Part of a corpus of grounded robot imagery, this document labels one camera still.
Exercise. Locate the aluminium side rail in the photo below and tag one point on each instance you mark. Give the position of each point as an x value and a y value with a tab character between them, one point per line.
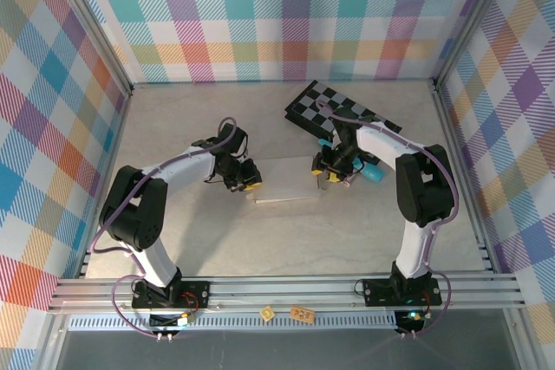
464	170
126	101

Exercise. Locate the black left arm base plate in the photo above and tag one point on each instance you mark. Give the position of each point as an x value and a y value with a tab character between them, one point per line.
195	294

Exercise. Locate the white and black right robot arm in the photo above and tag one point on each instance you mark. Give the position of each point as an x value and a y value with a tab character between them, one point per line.
416	248

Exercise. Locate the small printed card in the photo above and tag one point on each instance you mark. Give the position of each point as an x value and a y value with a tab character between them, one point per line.
347	182

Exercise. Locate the aluminium frame post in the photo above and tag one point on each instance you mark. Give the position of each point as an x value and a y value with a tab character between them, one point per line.
470	19
95	23

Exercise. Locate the orange rectangular tag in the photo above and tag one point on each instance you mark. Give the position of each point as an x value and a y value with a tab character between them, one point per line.
302	313

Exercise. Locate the aluminium mounting rail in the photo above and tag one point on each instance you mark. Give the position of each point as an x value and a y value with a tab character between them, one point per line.
282	294

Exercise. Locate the black controller board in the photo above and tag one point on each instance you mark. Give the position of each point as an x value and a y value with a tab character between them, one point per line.
167	321
409	320

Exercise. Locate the yellow square tag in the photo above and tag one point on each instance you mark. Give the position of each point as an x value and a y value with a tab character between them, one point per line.
267	313

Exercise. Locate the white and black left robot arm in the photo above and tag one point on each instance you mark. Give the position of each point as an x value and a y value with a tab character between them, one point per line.
182	168

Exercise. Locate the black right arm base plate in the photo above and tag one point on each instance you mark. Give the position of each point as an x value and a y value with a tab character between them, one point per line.
377	292

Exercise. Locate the teal plastic cylinder tool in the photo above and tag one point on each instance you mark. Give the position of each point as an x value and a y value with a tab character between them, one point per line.
370	173

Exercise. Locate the black and grey chessboard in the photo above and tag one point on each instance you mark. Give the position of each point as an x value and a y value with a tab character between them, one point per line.
312	103

